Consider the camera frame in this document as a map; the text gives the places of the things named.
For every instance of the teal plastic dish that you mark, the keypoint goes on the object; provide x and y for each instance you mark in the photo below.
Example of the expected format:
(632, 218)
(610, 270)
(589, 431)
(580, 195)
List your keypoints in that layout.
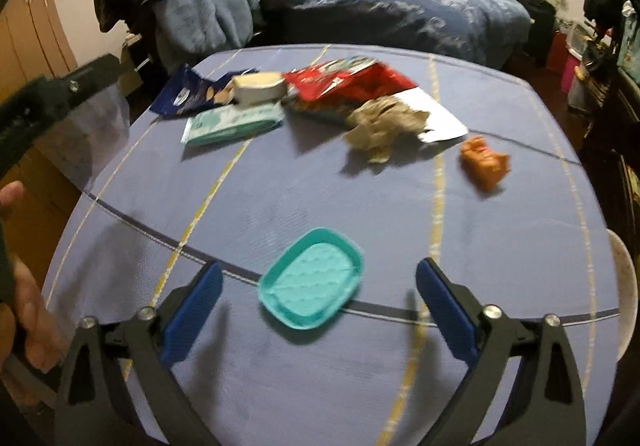
(310, 278)

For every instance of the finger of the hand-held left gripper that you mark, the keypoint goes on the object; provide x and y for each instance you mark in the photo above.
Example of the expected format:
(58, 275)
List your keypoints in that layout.
(50, 91)

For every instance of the wooden wardrobe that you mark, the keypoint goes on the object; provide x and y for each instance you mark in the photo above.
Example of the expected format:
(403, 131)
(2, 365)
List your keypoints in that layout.
(35, 26)

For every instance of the red snack bag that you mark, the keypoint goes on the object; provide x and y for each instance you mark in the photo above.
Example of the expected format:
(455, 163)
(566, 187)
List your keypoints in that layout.
(350, 81)

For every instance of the crumpled brown paper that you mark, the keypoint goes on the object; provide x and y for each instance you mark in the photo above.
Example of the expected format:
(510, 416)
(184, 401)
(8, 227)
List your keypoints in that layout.
(385, 126)

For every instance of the person's left hand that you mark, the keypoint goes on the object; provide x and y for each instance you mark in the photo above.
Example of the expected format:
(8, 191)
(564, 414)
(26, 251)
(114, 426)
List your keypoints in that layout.
(35, 316)

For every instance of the orange wrapper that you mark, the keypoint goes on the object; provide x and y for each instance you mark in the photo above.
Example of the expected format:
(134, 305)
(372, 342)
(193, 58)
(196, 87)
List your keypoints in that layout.
(482, 164)

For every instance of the white green wet wipes pack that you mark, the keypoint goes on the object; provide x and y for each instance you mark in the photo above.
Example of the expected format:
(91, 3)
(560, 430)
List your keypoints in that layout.
(230, 124)

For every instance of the pink box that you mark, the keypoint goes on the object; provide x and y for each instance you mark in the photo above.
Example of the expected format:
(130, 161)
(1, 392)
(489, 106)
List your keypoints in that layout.
(570, 74)

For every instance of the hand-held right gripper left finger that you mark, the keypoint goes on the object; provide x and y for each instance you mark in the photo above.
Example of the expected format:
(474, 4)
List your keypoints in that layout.
(192, 316)

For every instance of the light blue blanket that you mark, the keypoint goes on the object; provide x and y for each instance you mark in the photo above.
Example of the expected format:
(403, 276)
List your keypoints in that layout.
(205, 11)

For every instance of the white waste bin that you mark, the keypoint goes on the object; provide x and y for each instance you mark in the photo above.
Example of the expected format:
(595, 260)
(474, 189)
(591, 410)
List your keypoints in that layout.
(625, 286)

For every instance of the beige block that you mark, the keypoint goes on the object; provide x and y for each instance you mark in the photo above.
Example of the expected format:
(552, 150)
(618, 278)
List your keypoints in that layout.
(257, 89)

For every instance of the silver foil wrapper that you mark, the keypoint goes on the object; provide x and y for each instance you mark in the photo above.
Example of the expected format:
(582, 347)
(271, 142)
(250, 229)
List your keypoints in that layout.
(442, 121)

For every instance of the bed with blue duvet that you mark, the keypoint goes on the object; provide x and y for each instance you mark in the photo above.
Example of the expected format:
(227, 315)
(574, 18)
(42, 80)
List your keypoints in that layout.
(375, 1)

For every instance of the dark blue snack bag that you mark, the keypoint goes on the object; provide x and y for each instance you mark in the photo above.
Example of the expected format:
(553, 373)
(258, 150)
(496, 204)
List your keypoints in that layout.
(190, 94)

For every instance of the dark wooden cabinet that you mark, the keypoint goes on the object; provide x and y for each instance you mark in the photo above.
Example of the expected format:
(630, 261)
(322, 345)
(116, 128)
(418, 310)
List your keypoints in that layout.
(615, 151)

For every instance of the black suitcase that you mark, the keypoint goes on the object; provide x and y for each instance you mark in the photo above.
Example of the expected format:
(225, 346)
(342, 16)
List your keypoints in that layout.
(537, 26)

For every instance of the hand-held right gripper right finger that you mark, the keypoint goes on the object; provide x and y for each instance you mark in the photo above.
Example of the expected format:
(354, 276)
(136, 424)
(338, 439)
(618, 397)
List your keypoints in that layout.
(447, 311)

